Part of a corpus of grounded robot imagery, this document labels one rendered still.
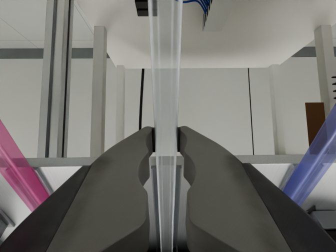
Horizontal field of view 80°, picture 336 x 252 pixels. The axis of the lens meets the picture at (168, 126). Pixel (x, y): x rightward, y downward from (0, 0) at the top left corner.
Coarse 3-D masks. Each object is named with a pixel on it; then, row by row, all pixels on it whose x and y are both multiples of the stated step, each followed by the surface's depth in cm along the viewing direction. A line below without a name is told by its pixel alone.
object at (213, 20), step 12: (144, 0) 40; (192, 0) 45; (204, 0) 45; (216, 0) 42; (228, 0) 42; (144, 12) 43; (204, 12) 48; (216, 12) 46; (228, 12) 46; (204, 24) 50; (216, 24) 50
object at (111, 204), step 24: (120, 144) 10; (144, 144) 10; (96, 168) 8; (120, 168) 8; (144, 168) 9; (96, 192) 7; (120, 192) 7; (144, 192) 7; (72, 216) 6; (96, 216) 6; (120, 216) 6; (144, 216) 6; (72, 240) 6; (96, 240) 6; (120, 240) 6; (144, 240) 7
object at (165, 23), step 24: (168, 0) 8; (168, 24) 8; (168, 48) 9; (168, 72) 10; (168, 96) 11; (168, 120) 12; (168, 144) 13; (168, 168) 14; (168, 192) 16; (168, 216) 18; (168, 240) 21
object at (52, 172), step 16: (32, 160) 16; (48, 160) 16; (64, 160) 16; (80, 160) 16; (176, 160) 16; (240, 160) 16; (256, 160) 16; (272, 160) 16; (288, 160) 16; (0, 176) 16; (48, 176) 16; (64, 176) 16; (176, 176) 16; (272, 176) 17; (288, 176) 16; (0, 192) 17; (48, 192) 18; (176, 192) 18; (320, 192) 18; (0, 208) 19; (16, 208) 19; (176, 208) 19; (304, 208) 20; (320, 208) 20; (16, 224) 21; (176, 224) 21; (176, 240) 23
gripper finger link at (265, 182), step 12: (252, 168) 8; (252, 180) 8; (264, 180) 8; (264, 192) 7; (276, 192) 7; (276, 204) 7; (288, 204) 7; (276, 216) 6; (288, 216) 6; (300, 216) 6; (288, 228) 6; (300, 228) 6; (312, 228) 6; (288, 240) 6; (300, 240) 6; (312, 240) 6; (324, 240) 6
